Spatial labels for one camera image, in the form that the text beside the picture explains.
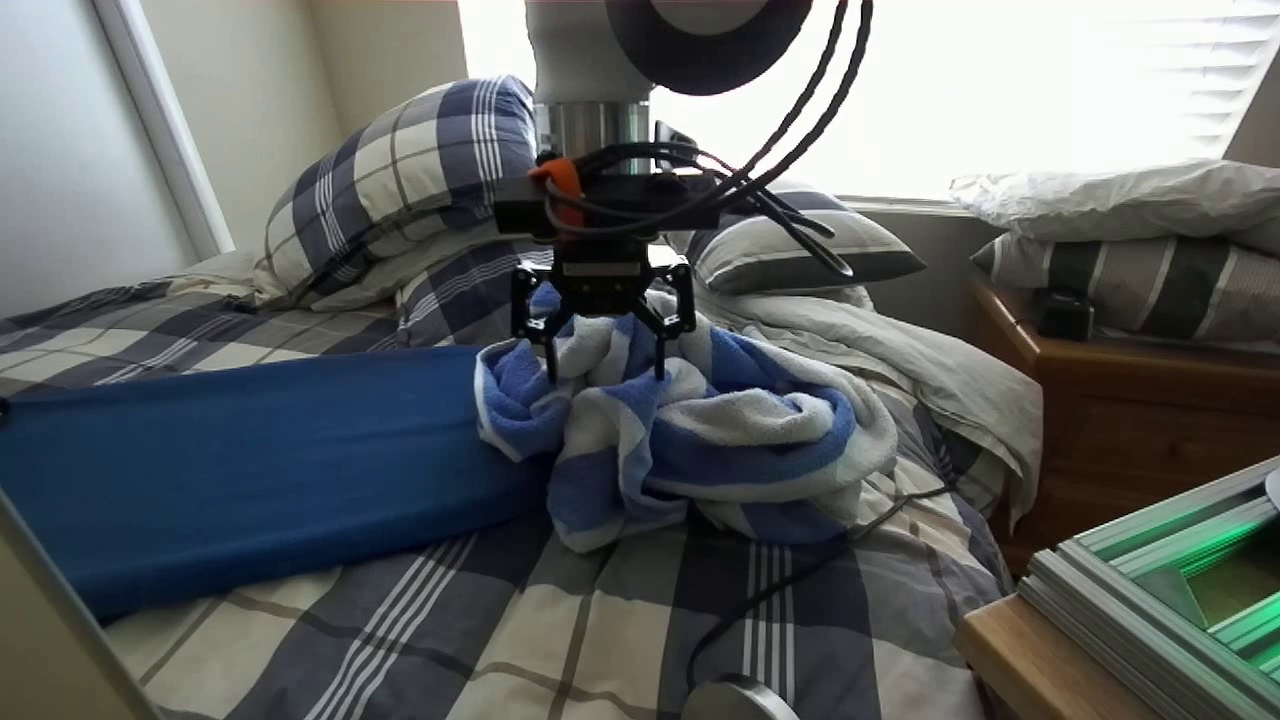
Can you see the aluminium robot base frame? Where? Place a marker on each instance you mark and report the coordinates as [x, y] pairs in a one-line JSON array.
[[1179, 601]]

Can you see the blue white striped towel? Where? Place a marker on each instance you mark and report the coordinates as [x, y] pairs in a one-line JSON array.
[[719, 427]]

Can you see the white bed sheet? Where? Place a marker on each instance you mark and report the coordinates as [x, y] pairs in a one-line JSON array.
[[962, 385]]

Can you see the white pillow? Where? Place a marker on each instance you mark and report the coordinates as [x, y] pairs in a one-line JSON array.
[[1199, 198]]

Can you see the small plaid pillow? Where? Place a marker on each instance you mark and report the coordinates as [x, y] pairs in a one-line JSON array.
[[460, 299]]

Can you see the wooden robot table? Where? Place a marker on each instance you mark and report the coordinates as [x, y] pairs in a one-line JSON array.
[[1037, 673]]

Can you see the plaid checkered duvet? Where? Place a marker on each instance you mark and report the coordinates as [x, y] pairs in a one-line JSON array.
[[511, 623]]

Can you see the wooden nightstand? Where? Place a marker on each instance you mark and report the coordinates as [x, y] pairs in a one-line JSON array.
[[1127, 423]]

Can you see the grey striped pillow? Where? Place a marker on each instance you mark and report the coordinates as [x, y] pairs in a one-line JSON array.
[[754, 252]]

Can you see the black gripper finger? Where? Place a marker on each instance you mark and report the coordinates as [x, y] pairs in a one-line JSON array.
[[549, 325], [658, 325]]

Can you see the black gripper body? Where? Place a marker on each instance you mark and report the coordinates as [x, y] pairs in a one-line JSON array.
[[600, 278]]

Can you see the blue ironing board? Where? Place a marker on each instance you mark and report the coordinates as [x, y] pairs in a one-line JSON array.
[[187, 486]]

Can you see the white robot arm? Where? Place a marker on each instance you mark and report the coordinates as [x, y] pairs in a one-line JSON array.
[[599, 60]]

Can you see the plaid checkered pillow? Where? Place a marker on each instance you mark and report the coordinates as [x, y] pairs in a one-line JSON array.
[[422, 170]]

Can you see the striped pillow on nightstand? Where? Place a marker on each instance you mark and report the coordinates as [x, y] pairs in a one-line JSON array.
[[1179, 290]]

